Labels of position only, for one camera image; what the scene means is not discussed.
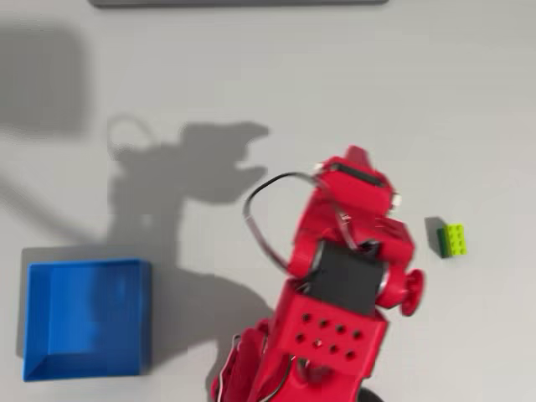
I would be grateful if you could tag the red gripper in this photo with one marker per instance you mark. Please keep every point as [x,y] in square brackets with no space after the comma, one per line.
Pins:
[363,193]

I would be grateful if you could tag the green lego brick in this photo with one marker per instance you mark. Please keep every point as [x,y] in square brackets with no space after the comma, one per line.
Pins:
[455,240]

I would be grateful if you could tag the red robot arm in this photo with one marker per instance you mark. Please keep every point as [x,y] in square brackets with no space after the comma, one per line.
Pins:
[335,331]

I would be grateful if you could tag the blue plastic box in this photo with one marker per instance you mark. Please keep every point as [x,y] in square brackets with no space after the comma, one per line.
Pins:
[84,314]

